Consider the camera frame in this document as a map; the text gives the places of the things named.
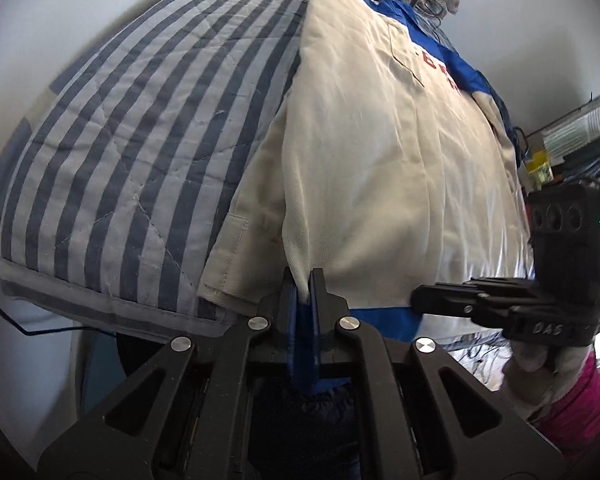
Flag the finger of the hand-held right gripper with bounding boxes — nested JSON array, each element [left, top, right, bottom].
[[411, 277, 537, 332]]

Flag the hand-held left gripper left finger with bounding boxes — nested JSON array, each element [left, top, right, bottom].
[[36, 267, 306, 480]]

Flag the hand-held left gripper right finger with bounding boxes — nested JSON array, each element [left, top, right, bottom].
[[307, 267, 566, 480]]

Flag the beige and blue jacket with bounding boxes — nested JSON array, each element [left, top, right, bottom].
[[196, 0, 537, 346]]

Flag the person's right forearm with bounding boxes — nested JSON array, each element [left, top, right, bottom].
[[535, 350, 600, 461]]

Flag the black clothes rack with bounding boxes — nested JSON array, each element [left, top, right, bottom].
[[522, 91, 600, 181]]

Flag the person's right hand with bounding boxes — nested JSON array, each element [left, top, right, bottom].
[[502, 332, 595, 417]]

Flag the yellow box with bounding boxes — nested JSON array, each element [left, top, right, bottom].
[[525, 152, 554, 184]]

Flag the dark hanging garments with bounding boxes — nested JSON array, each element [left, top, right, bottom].
[[562, 137, 600, 177]]

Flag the striped hanging cloth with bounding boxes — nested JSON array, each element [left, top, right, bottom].
[[542, 109, 600, 157]]

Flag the blue striped bed quilt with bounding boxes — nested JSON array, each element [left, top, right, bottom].
[[0, 0, 536, 361]]

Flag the black cable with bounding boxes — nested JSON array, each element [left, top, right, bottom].
[[0, 305, 126, 337]]

